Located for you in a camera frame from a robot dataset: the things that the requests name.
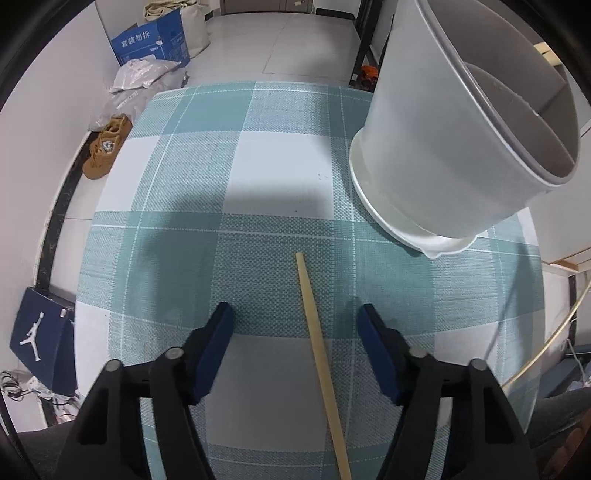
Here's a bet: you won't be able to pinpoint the wooden chopstick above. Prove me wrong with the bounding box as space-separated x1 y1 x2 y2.
534 42 562 67

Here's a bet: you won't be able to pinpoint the blue Jordan shoebox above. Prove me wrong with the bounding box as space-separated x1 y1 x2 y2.
10 287 77 397

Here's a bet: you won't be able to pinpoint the wooden chopsticks on cloth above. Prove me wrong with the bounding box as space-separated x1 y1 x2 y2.
295 252 352 480

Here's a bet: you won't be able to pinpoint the teal plaid tablecloth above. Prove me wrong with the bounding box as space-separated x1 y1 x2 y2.
75 82 545 479

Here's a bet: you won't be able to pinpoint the brown shoes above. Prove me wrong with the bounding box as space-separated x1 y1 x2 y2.
82 114 132 180

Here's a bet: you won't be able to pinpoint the white utensil holder cup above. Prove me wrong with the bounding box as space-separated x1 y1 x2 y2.
349 1 579 259

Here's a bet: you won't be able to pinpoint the grey plastic mail bags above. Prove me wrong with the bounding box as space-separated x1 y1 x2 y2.
88 55 186 132

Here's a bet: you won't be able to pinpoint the orange black tool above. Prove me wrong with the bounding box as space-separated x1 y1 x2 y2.
358 65 379 92

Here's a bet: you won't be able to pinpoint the blue cardboard box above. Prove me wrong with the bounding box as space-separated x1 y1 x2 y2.
111 10 190 66

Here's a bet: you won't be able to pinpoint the white sack with cloth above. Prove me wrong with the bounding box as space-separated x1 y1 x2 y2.
143 0 212 58

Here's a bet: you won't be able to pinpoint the black coat rack stand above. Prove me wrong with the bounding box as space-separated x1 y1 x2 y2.
349 0 384 87

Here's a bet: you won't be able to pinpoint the grey brown door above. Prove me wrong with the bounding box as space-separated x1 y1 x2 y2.
219 0 314 15

